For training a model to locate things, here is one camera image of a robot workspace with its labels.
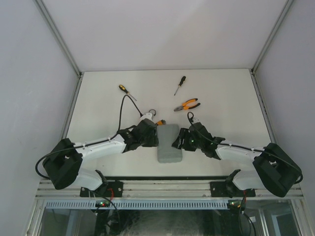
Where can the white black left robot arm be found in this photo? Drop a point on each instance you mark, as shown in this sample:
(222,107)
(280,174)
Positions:
(64,164)

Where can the short yellow black screwdriver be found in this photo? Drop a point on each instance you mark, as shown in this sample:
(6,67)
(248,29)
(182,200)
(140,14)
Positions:
(122,88)

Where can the grey plastic tool case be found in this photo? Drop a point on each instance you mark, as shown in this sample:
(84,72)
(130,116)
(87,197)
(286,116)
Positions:
(167,135)

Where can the long black yellow screwdriver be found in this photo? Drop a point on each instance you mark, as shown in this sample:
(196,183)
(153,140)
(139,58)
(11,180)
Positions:
(180,84)

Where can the left aluminium frame post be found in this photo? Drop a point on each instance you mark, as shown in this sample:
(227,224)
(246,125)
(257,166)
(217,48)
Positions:
(48,19)

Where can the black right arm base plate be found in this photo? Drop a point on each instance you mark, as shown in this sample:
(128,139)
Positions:
(222,189)

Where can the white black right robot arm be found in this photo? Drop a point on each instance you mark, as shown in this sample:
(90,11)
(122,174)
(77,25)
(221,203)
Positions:
(272,169)

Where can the grey slotted cable duct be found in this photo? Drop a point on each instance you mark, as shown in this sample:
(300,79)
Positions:
(138,204)

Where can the aluminium front rail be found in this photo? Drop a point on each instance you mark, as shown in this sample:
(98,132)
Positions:
(139,189)

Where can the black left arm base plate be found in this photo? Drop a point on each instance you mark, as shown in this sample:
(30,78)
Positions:
(114,189)

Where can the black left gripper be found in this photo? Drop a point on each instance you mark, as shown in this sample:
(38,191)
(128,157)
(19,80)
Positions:
(154,141)

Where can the right aluminium frame post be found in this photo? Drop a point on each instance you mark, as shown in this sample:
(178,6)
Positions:
(279,21)

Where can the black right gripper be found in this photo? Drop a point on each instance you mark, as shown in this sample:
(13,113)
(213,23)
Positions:
(184,134)

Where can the orange black pliers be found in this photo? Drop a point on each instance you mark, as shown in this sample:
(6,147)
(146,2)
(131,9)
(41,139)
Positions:
(188,105)

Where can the orange hex key set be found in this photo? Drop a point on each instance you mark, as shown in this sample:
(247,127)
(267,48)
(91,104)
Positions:
(161,122)

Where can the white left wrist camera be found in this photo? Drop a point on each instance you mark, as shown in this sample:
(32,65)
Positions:
(147,116)

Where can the aluminium frame post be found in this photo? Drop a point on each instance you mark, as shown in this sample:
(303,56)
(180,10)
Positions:
(279,21)
(48,19)

